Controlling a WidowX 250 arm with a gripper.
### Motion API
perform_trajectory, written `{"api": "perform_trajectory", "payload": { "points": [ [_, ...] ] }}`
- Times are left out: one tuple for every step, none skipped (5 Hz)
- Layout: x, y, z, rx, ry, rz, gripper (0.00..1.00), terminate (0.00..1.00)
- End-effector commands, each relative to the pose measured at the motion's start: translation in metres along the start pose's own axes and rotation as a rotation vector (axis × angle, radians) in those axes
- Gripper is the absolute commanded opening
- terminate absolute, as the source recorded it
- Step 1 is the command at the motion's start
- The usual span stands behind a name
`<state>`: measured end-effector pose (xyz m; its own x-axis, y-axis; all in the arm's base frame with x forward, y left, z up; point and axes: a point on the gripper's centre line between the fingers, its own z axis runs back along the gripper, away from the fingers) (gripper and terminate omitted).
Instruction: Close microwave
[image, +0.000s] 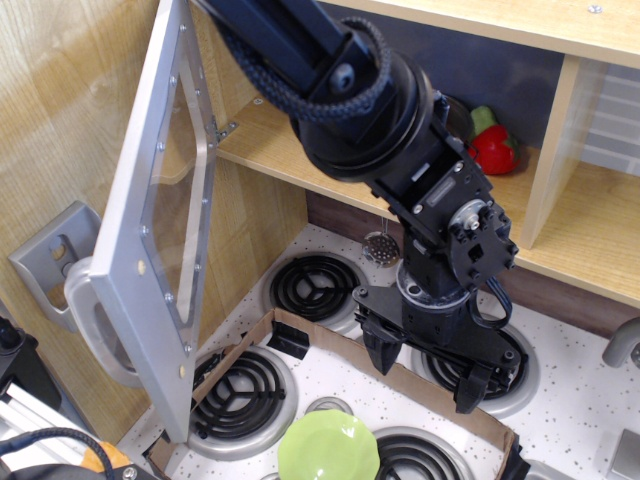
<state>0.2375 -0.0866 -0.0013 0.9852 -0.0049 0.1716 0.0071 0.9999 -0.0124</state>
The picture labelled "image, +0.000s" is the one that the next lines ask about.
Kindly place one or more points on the grey wall phone holder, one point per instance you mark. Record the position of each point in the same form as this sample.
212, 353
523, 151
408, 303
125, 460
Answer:
43, 262

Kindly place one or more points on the silver microwave door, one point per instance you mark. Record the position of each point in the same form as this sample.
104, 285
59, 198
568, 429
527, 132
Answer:
137, 299

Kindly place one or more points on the front left stove burner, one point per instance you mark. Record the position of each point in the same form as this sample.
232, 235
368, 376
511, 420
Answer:
247, 411

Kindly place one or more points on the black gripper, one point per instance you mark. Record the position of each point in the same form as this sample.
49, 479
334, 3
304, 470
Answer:
450, 328

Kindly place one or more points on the stove burner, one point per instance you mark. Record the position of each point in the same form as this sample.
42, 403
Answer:
412, 453
500, 401
315, 286
247, 411

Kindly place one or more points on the back right stove burner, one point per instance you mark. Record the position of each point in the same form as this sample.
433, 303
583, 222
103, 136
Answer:
500, 401

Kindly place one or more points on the red toy bell pepper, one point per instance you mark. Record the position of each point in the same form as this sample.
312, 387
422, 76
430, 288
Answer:
493, 148

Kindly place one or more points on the grey sink faucet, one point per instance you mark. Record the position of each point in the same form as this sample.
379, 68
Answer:
623, 345

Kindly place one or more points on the hanging metal strainer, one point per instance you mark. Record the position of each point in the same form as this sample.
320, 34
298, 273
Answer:
380, 248

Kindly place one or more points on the black device at left edge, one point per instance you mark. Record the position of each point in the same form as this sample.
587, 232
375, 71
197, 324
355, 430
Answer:
22, 366

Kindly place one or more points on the silver stove knob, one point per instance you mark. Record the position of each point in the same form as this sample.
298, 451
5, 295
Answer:
329, 403

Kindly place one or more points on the orange toy piece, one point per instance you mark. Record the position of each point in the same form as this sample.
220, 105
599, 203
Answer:
117, 458

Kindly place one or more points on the dark metal pot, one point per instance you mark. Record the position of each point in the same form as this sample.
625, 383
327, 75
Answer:
459, 121

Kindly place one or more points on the front right stove burner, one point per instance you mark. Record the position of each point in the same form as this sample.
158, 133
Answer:
412, 453

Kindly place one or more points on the green plastic plate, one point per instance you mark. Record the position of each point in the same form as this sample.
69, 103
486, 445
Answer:
328, 444

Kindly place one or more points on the back left stove burner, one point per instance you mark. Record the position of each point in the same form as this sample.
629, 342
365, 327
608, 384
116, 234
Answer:
315, 286

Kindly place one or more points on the wooden shelf unit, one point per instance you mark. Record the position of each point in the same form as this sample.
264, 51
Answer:
541, 65

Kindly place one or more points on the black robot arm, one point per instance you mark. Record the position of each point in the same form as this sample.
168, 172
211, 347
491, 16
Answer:
365, 113

